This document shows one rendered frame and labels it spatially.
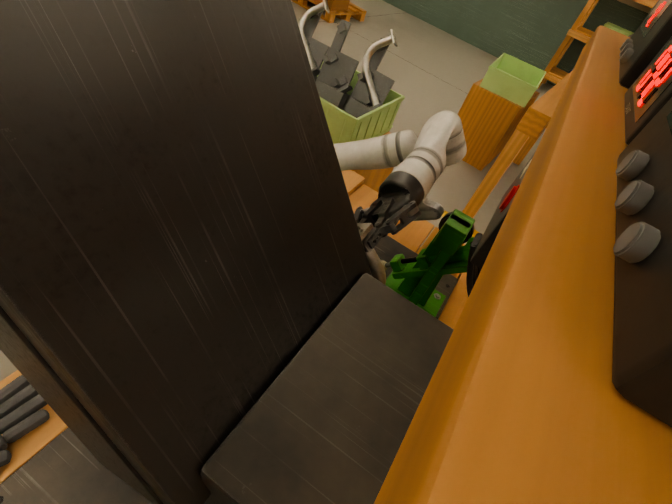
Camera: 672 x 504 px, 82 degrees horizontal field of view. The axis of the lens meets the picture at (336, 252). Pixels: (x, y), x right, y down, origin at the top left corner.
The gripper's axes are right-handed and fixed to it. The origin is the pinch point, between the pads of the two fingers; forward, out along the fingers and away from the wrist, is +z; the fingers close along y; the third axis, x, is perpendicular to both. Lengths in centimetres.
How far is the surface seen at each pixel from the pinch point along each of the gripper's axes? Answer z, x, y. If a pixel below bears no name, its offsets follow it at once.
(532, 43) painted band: -660, 153, -218
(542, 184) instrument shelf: 19.1, -19.1, 37.6
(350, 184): -44, 13, -48
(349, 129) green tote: -72, 5, -65
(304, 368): 24.3, -3.1, 11.8
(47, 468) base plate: 52, -1, -25
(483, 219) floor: -192, 143, -107
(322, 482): 31.6, 0.7, 18.4
